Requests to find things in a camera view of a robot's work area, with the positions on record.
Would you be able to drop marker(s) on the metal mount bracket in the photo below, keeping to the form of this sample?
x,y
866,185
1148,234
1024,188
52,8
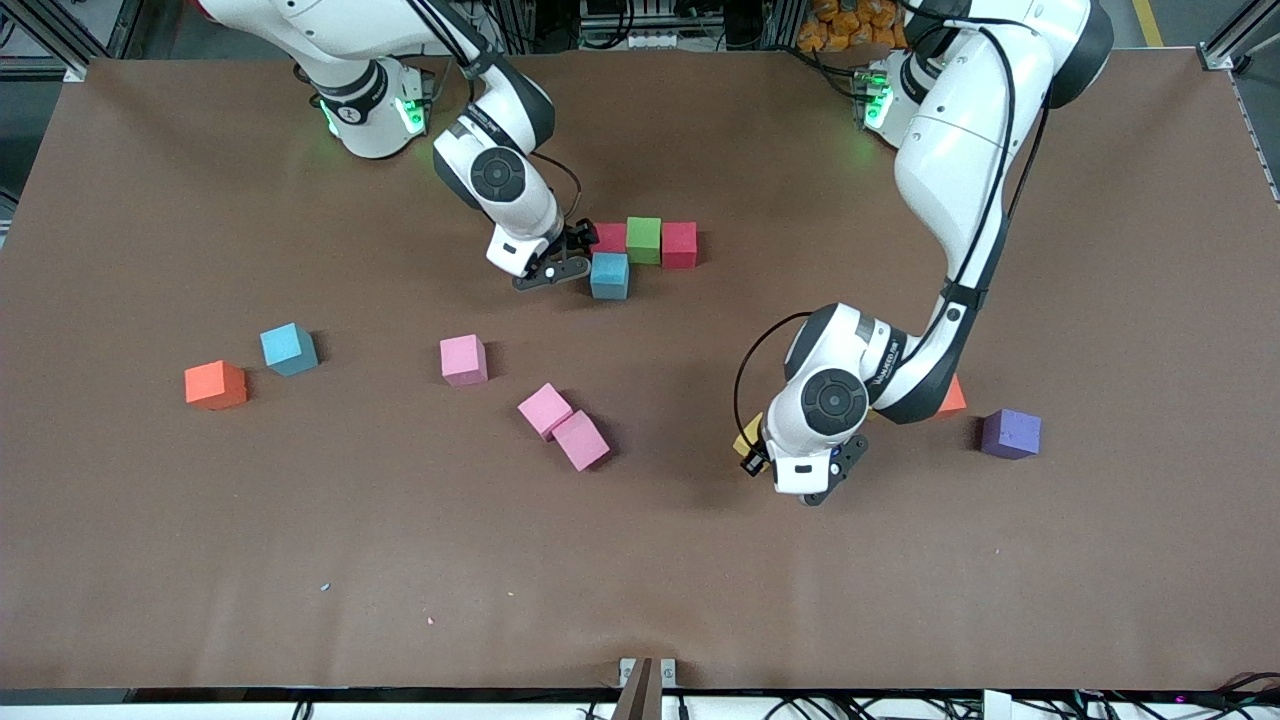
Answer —
x,y
640,695

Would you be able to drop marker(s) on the aluminium frame strut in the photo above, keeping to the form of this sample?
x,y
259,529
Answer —
x,y
45,28
1240,30

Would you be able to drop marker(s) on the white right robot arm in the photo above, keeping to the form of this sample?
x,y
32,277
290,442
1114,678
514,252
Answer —
x,y
500,180

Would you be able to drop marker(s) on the aluminium table edge rail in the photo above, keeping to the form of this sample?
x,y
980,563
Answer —
x,y
1262,145

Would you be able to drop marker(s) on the purple foam cube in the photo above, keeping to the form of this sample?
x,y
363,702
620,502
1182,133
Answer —
x,y
1011,433

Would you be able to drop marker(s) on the light blue foam cube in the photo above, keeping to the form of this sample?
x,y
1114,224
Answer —
x,y
288,348
610,277

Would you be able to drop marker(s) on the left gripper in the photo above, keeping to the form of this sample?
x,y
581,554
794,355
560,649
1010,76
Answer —
x,y
755,458

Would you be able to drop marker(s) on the orange plastic pile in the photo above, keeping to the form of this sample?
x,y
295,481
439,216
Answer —
x,y
825,30

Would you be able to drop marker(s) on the brown table cover sheet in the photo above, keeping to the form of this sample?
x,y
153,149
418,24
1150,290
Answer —
x,y
640,560

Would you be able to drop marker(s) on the pink foam cube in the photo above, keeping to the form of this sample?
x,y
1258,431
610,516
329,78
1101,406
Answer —
x,y
581,441
463,360
545,410

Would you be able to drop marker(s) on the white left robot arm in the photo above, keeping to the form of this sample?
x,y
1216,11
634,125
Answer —
x,y
960,150

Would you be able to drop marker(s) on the orange foam cube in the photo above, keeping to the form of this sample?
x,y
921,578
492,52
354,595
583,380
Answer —
x,y
953,398
215,385

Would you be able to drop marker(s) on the yellow foam cube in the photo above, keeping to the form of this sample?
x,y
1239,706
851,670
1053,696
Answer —
x,y
745,437

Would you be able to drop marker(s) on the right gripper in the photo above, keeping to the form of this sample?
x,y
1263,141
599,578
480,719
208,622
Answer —
x,y
577,240

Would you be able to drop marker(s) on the green foam cube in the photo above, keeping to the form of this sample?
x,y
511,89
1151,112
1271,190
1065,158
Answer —
x,y
645,241

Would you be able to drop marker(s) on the white power strip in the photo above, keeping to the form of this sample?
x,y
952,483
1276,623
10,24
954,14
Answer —
x,y
645,40

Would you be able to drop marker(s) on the red foam cube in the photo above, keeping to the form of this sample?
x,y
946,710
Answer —
x,y
679,245
612,238

